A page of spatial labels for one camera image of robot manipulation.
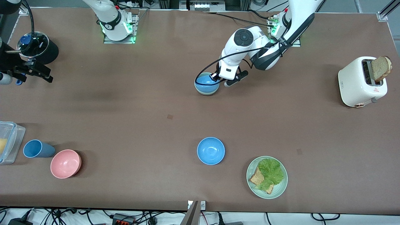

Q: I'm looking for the green lettuce leaf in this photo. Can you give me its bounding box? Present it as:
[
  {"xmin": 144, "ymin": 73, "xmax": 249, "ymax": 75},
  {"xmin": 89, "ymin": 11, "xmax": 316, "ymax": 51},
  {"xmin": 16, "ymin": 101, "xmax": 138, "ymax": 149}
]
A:
[{"xmin": 256, "ymin": 158, "xmax": 284, "ymax": 191}]

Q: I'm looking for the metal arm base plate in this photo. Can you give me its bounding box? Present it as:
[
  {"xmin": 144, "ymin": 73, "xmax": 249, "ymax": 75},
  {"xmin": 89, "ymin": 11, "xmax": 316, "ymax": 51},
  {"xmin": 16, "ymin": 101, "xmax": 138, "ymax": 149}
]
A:
[
  {"xmin": 268, "ymin": 17, "xmax": 302, "ymax": 47},
  {"xmin": 103, "ymin": 14, "xmax": 138, "ymax": 44}
]

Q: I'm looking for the blue bowl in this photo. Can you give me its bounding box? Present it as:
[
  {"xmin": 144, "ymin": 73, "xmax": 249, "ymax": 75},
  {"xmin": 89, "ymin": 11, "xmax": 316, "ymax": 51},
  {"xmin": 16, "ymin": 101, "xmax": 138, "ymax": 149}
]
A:
[
  {"xmin": 194, "ymin": 72, "xmax": 220, "ymax": 94},
  {"xmin": 197, "ymin": 137, "xmax": 226, "ymax": 165}
]

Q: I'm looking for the metal camera pole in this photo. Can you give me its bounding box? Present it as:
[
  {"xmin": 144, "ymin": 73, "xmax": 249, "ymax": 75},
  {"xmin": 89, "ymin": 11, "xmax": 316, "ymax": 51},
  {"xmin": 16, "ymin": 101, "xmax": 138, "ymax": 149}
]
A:
[{"xmin": 180, "ymin": 200, "xmax": 207, "ymax": 225}]

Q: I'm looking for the green bowl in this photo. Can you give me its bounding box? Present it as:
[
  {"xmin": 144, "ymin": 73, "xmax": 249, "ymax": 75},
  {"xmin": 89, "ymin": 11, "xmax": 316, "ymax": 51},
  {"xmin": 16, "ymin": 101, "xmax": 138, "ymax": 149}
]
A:
[{"xmin": 195, "ymin": 84, "xmax": 220, "ymax": 96}]

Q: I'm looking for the grey control box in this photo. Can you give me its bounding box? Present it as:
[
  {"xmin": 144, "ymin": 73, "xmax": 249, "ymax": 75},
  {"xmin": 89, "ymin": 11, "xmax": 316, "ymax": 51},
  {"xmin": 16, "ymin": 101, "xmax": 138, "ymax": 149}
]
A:
[{"xmin": 180, "ymin": 0, "xmax": 225, "ymax": 12}]

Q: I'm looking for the orange black power box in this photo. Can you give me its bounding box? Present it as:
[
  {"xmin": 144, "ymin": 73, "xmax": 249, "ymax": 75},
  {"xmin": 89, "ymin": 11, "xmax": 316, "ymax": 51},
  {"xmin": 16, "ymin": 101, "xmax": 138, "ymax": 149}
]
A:
[{"xmin": 112, "ymin": 213, "xmax": 135, "ymax": 225}]

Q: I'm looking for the blue cup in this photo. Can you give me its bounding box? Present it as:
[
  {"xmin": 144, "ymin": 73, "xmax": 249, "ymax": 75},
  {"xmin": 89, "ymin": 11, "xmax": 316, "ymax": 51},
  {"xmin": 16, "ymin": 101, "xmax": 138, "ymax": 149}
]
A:
[{"xmin": 23, "ymin": 139, "xmax": 56, "ymax": 158}]

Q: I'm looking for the black table cable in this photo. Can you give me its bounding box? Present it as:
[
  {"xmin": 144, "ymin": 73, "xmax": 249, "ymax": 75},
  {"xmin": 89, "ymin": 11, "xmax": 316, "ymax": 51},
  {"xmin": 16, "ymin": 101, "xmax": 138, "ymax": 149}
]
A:
[{"xmin": 202, "ymin": 11, "xmax": 275, "ymax": 28}]

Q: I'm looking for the white toaster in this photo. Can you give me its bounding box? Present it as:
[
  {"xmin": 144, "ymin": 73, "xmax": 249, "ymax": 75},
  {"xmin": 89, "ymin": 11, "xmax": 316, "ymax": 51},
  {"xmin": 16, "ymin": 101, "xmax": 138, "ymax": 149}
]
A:
[{"xmin": 338, "ymin": 56, "xmax": 388, "ymax": 108}]

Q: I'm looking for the clear plastic container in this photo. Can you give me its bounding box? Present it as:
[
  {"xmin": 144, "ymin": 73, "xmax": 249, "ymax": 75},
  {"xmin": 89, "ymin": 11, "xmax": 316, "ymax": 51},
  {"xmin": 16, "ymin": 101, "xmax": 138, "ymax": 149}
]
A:
[{"xmin": 0, "ymin": 121, "xmax": 26, "ymax": 165}]

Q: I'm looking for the brown bread slice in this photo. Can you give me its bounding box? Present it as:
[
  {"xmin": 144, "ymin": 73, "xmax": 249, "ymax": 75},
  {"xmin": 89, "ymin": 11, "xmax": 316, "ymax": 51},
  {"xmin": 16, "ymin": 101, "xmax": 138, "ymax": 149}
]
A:
[
  {"xmin": 371, "ymin": 56, "xmax": 393, "ymax": 83},
  {"xmin": 249, "ymin": 166, "xmax": 275, "ymax": 194}
]

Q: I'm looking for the green plate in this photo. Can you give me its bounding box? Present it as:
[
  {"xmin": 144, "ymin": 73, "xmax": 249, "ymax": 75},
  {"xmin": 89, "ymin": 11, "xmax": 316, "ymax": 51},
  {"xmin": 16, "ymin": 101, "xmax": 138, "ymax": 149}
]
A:
[{"xmin": 246, "ymin": 156, "xmax": 288, "ymax": 199}]

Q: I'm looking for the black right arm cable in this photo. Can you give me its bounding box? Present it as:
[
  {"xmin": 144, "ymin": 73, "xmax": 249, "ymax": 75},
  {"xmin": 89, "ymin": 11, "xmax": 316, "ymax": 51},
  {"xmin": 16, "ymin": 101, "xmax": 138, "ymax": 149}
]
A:
[{"xmin": 22, "ymin": 0, "xmax": 35, "ymax": 57}]

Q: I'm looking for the black floor cable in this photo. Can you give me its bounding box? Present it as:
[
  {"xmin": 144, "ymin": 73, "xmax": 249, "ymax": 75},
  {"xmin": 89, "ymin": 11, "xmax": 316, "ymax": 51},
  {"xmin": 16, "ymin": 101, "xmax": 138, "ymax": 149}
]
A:
[{"xmin": 311, "ymin": 213, "xmax": 341, "ymax": 221}]

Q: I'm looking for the pink bowl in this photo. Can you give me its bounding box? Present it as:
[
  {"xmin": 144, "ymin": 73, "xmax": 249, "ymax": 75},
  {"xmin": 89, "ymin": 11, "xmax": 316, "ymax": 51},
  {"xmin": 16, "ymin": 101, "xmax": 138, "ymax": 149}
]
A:
[{"xmin": 50, "ymin": 149, "xmax": 82, "ymax": 179}]

